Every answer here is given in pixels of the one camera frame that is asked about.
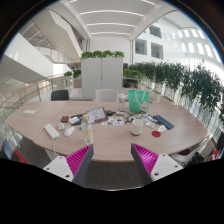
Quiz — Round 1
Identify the small white earbuds case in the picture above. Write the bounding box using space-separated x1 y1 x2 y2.
58 122 64 130

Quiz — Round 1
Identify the white cabinet with plants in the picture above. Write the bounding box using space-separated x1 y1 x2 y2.
81 51 123 99

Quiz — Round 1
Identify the sticker sheet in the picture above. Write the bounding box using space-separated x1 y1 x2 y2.
102 116 124 126

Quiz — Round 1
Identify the white small box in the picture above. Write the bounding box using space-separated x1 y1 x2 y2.
158 125 166 133

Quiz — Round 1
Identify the white chair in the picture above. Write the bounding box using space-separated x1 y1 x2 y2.
95 89 118 102

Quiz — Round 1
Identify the white computer mouse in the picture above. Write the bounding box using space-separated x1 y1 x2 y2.
64 126 75 137

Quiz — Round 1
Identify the dark blue smartphone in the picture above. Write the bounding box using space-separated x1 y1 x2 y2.
153 115 174 130

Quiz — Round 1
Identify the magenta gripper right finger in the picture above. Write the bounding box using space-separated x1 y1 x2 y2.
131 143 182 185

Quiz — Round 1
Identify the clear water bottle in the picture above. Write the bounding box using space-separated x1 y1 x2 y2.
118 92 126 112

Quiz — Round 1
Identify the white paper note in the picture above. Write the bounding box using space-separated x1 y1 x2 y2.
23 110 37 115

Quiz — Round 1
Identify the black chair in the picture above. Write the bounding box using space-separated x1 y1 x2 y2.
51 90 69 101

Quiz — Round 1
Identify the red round coaster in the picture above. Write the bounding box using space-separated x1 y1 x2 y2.
151 131 161 137

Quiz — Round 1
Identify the green plant hedge row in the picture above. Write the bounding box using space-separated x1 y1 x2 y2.
123 62 224 122

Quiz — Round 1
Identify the white power strip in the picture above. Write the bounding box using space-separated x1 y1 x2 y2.
44 124 60 139

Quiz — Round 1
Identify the white mug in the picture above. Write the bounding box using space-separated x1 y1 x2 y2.
131 119 144 136

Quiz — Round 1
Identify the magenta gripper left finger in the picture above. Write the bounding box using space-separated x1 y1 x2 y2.
44 144 94 186

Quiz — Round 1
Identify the green tote bag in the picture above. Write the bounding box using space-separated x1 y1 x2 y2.
128 90 150 112

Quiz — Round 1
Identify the clear plastic bottle yellow label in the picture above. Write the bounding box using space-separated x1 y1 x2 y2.
81 114 93 145

